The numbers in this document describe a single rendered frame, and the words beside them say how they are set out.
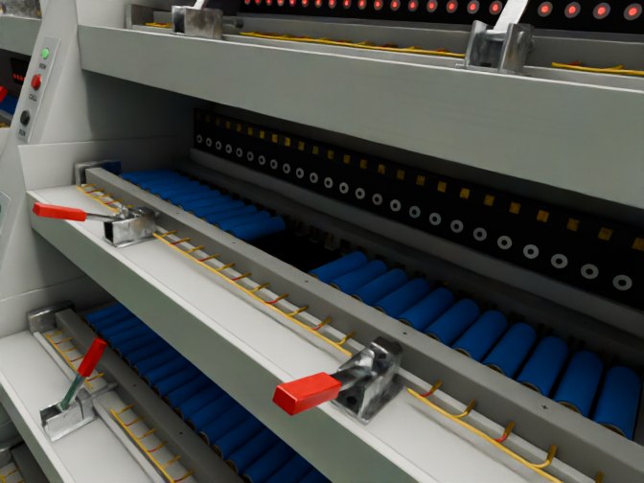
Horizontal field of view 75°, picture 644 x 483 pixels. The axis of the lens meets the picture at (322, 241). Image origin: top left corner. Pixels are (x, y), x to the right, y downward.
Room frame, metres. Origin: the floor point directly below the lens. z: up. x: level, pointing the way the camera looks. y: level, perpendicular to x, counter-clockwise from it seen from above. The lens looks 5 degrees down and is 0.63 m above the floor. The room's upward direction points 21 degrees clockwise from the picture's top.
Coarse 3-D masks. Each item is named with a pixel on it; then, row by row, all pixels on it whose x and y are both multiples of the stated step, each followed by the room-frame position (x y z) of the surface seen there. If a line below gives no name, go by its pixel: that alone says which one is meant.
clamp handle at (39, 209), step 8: (40, 208) 0.31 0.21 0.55; (48, 208) 0.32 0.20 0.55; (56, 208) 0.32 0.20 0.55; (64, 208) 0.33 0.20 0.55; (72, 208) 0.34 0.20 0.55; (120, 208) 0.37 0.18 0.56; (40, 216) 0.31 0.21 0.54; (48, 216) 0.32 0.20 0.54; (56, 216) 0.32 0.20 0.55; (64, 216) 0.33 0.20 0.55; (72, 216) 0.33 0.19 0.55; (80, 216) 0.34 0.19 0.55; (88, 216) 0.34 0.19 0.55; (96, 216) 0.35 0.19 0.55; (104, 216) 0.36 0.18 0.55
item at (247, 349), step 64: (64, 192) 0.47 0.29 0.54; (128, 256) 0.35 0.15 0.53; (192, 256) 0.37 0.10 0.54; (448, 256) 0.37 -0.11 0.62; (192, 320) 0.29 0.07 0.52; (256, 320) 0.29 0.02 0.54; (640, 320) 0.29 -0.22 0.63; (256, 384) 0.25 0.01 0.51; (320, 448) 0.23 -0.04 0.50; (384, 448) 0.20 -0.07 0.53; (448, 448) 0.21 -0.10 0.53
